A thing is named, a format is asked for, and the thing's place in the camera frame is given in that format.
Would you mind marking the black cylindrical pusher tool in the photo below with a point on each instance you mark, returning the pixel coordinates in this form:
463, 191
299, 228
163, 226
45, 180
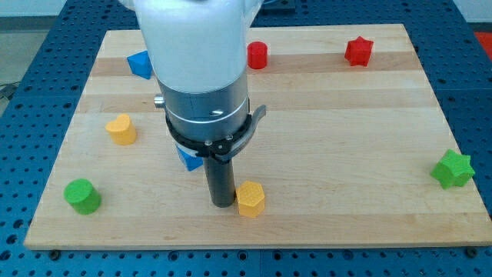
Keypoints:
220, 177

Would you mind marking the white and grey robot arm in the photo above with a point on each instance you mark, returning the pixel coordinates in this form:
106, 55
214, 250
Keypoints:
198, 52

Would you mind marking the red star block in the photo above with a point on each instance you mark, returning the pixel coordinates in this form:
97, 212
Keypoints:
358, 51

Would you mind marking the green star block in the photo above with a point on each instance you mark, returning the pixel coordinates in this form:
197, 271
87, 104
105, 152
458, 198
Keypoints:
453, 169

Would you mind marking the black clamp with lever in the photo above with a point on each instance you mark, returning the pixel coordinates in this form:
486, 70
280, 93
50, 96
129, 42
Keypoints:
225, 149

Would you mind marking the blue cube block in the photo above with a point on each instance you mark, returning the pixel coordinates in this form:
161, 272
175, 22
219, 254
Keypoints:
189, 158

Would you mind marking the yellow hexagon block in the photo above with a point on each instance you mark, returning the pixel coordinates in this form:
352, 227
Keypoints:
251, 199

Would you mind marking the yellow heart block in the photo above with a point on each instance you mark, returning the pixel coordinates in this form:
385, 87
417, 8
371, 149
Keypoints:
121, 130

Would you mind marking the red cylinder block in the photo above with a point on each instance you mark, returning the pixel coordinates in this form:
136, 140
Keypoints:
257, 55

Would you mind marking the wooden board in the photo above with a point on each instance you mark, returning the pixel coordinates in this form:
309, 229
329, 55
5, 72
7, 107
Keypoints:
344, 155

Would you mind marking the blue pentagon block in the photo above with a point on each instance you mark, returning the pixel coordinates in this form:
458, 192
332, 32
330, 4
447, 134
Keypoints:
140, 64

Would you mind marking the green cylinder block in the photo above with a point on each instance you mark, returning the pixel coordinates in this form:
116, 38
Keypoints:
82, 196

